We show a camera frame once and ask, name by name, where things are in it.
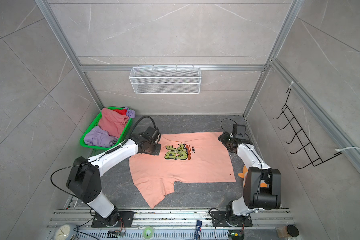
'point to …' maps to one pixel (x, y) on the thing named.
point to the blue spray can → (198, 228)
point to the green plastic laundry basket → (125, 130)
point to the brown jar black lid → (289, 230)
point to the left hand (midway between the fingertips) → (156, 146)
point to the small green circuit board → (236, 234)
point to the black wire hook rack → (308, 149)
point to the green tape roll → (151, 230)
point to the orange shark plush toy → (243, 175)
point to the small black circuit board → (115, 234)
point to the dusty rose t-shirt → (113, 121)
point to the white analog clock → (65, 232)
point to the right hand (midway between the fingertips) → (221, 137)
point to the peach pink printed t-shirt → (195, 157)
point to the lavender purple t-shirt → (97, 136)
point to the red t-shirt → (123, 112)
